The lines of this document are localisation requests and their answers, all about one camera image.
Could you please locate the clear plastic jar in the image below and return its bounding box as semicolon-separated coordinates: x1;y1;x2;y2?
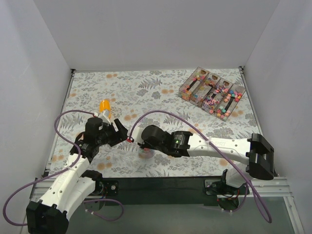
138;148;155;159

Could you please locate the yellow plastic scoop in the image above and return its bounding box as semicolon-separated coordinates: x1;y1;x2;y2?
99;99;111;118

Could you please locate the clear compartment candy box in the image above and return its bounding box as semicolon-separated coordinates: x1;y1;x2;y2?
178;67;246;121

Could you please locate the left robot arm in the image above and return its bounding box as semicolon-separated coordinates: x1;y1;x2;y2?
26;117;128;234

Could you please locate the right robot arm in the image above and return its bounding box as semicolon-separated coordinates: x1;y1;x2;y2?
132;125;274;195

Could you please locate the floral patterned table mat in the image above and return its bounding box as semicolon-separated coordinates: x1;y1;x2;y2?
48;70;261;177

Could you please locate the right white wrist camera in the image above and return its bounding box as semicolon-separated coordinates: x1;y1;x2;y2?
127;127;144;144

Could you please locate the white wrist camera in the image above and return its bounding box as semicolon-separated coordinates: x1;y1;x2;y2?
127;127;144;144
93;109;111;124

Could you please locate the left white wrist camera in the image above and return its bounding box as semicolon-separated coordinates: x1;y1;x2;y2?
93;109;111;124

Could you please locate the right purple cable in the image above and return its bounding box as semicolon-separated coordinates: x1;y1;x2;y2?
128;110;273;224

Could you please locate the purple cable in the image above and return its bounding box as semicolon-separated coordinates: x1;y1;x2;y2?
128;110;273;224
4;109;124;226

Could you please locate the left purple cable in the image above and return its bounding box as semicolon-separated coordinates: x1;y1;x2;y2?
4;109;124;226

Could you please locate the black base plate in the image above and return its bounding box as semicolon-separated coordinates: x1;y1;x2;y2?
97;176;251;207

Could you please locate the aluminium frame rail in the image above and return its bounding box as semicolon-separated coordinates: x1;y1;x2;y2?
26;171;304;234

